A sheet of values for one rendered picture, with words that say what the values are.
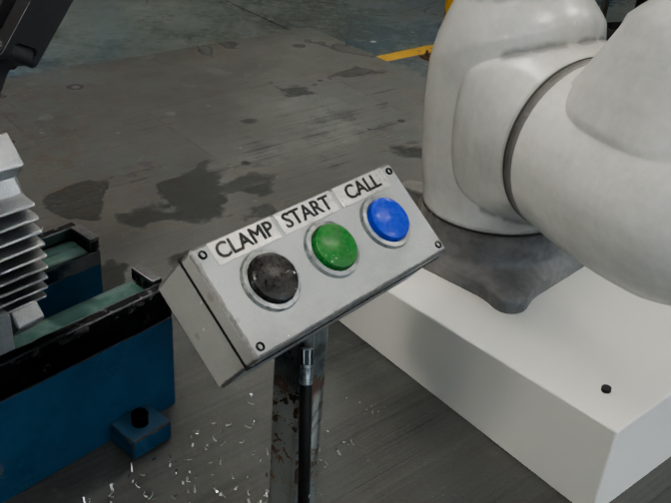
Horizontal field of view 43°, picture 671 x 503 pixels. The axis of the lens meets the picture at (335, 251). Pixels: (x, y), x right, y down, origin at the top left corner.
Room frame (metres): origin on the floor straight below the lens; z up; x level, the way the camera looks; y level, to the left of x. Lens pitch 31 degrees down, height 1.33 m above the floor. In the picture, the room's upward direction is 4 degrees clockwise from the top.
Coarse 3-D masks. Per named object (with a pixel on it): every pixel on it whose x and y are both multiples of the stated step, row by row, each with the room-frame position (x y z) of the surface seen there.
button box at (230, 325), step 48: (336, 192) 0.47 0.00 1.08; (384, 192) 0.49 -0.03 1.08; (240, 240) 0.41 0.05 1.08; (288, 240) 0.42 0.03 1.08; (384, 240) 0.46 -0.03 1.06; (432, 240) 0.48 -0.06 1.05; (192, 288) 0.39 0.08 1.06; (240, 288) 0.38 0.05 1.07; (336, 288) 0.41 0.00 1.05; (384, 288) 0.44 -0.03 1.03; (192, 336) 0.39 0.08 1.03; (240, 336) 0.36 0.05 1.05; (288, 336) 0.37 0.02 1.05
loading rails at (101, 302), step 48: (48, 240) 0.65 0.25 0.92; (96, 240) 0.65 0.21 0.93; (48, 288) 0.61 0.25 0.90; (96, 288) 0.64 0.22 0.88; (144, 288) 0.59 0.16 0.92; (48, 336) 0.50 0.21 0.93; (96, 336) 0.53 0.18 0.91; (144, 336) 0.56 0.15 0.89; (0, 384) 0.47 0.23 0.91; (48, 384) 0.49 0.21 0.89; (96, 384) 0.53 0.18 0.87; (144, 384) 0.56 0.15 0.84; (0, 432) 0.46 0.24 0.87; (48, 432) 0.49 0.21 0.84; (96, 432) 0.52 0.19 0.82; (144, 432) 0.52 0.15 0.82; (0, 480) 0.46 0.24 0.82
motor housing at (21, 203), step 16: (0, 192) 0.49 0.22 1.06; (16, 192) 0.50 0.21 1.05; (0, 208) 0.48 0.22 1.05; (16, 208) 0.48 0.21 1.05; (0, 224) 0.47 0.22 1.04; (16, 224) 0.47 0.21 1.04; (32, 224) 0.49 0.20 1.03; (0, 240) 0.47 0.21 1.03; (16, 240) 0.47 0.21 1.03; (32, 240) 0.48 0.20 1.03; (0, 256) 0.46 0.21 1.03; (16, 256) 0.47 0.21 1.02; (32, 256) 0.48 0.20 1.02; (0, 272) 0.46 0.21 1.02; (16, 272) 0.47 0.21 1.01; (32, 272) 0.47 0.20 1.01; (0, 288) 0.46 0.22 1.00; (16, 288) 0.46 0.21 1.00; (32, 288) 0.48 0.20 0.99; (0, 304) 0.46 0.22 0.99; (16, 304) 0.47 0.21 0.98
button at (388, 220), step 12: (372, 204) 0.47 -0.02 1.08; (384, 204) 0.48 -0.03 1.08; (396, 204) 0.48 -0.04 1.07; (372, 216) 0.46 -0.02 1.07; (384, 216) 0.47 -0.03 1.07; (396, 216) 0.47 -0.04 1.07; (372, 228) 0.46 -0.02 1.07; (384, 228) 0.46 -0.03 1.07; (396, 228) 0.46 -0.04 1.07; (408, 228) 0.47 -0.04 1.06; (396, 240) 0.46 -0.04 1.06
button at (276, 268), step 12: (252, 264) 0.39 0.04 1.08; (264, 264) 0.39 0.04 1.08; (276, 264) 0.40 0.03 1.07; (288, 264) 0.40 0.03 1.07; (252, 276) 0.39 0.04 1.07; (264, 276) 0.39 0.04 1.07; (276, 276) 0.39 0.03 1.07; (288, 276) 0.40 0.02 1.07; (264, 288) 0.38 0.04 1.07; (276, 288) 0.39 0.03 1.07; (288, 288) 0.39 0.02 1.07; (276, 300) 0.38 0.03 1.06; (288, 300) 0.39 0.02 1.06
